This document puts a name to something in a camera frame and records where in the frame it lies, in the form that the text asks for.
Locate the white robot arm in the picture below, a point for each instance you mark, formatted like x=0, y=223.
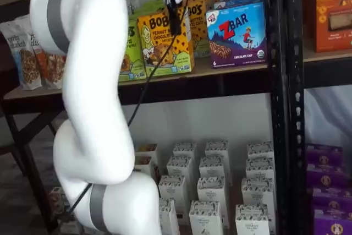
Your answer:
x=90, y=81

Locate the green Bobo's oat bites box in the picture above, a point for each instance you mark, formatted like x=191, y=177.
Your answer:
x=154, y=5
x=140, y=16
x=134, y=59

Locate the black metal shelf rack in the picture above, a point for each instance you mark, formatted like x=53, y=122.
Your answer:
x=206, y=85
x=295, y=108

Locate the white patterned pantry box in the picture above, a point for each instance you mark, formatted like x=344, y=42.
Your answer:
x=169, y=218
x=257, y=192
x=206, y=218
x=259, y=169
x=259, y=151
x=211, y=167
x=179, y=167
x=217, y=149
x=211, y=191
x=171, y=191
x=251, y=222
x=184, y=151

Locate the white box yellow label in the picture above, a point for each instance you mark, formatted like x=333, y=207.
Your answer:
x=148, y=149
x=144, y=163

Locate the large orange box woman print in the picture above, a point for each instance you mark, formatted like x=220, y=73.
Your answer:
x=332, y=12

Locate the purple snack box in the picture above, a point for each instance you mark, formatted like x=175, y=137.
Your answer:
x=325, y=178
x=332, y=202
x=324, y=158
x=334, y=226

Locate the granola bag orange label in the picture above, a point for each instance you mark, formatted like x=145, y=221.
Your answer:
x=50, y=67

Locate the granola bag blue label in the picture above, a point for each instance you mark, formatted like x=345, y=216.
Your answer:
x=24, y=61

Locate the translucent plastic sheet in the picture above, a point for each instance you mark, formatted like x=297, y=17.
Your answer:
x=327, y=114

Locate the white small cartons group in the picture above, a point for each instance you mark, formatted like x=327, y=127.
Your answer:
x=235, y=196

